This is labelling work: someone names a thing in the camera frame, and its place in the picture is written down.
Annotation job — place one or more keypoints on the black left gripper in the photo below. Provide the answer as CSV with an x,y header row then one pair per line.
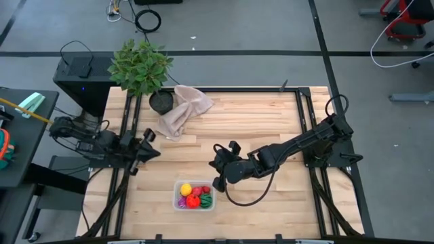
x,y
137,149

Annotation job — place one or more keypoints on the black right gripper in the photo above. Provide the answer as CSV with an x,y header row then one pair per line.
x,y
226,166

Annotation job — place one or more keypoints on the red oblong toy fruit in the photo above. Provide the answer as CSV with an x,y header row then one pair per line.
x,y
197,191

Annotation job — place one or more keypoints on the green striped toy watermelon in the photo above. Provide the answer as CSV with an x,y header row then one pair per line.
x,y
205,201

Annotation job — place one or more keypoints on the yellow toy pineapple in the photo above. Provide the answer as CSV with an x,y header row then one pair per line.
x,y
186,189

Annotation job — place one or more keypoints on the red toy tomato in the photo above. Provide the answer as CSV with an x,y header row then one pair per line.
x,y
193,202

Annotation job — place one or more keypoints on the purple striped toy onion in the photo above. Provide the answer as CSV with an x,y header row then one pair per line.
x,y
181,202

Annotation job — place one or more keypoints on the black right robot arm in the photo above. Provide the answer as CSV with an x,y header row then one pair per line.
x,y
298,140

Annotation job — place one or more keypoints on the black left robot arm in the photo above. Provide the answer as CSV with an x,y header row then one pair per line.
x,y
101,145

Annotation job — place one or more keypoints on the clear plastic tupperware container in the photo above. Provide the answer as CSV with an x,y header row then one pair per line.
x,y
175,194

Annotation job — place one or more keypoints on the beige cloth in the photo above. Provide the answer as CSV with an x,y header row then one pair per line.
x,y
184,108

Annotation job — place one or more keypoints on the green potted plant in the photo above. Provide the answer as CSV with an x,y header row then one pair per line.
x,y
140,67

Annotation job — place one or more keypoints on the black computer tower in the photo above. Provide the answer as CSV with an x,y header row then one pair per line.
x,y
84,88

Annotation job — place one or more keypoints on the small black box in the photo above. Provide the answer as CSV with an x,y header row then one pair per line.
x,y
80,66

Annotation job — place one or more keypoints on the black desk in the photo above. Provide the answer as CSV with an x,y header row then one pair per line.
x,y
30,142

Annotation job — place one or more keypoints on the mint green stapler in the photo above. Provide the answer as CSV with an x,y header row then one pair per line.
x,y
30,104

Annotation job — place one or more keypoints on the gray floor foot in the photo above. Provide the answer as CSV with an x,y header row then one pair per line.
x,y
410,97

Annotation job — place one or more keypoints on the red black cart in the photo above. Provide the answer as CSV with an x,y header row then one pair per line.
x,y
405,30

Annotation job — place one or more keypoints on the black metal table frame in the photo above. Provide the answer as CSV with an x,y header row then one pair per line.
x,y
237,90

